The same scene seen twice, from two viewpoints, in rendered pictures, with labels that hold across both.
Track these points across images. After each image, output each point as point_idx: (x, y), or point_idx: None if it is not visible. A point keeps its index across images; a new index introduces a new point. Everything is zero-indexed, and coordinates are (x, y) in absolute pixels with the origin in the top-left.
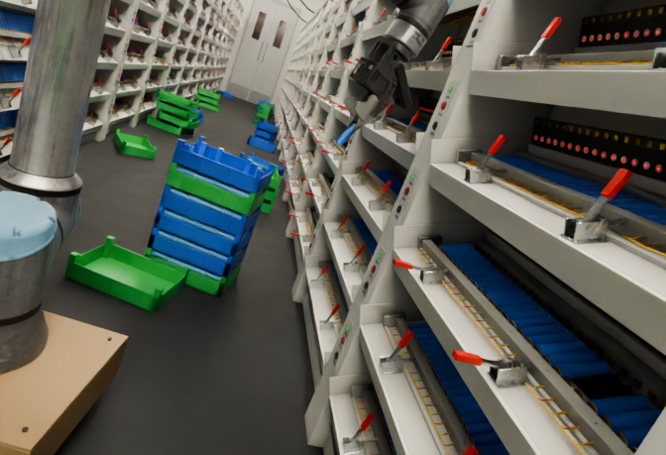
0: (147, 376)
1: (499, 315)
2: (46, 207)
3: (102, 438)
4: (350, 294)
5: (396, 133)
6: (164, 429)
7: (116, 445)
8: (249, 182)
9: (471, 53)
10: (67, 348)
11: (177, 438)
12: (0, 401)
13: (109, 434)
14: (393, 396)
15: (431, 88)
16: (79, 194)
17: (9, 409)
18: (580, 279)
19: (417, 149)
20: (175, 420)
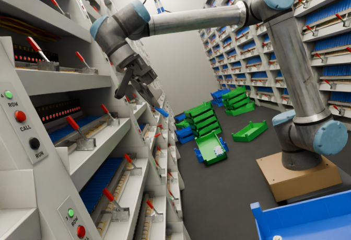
0: None
1: (143, 131)
2: (281, 117)
3: (267, 202)
4: (165, 200)
5: (117, 120)
6: (251, 215)
7: (260, 203)
8: (271, 218)
9: (110, 68)
10: (280, 171)
11: (244, 216)
12: (273, 159)
13: (266, 204)
14: (164, 168)
15: (104, 86)
16: (299, 127)
17: (269, 159)
18: (144, 108)
19: (128, 114)
20: (249, 220)
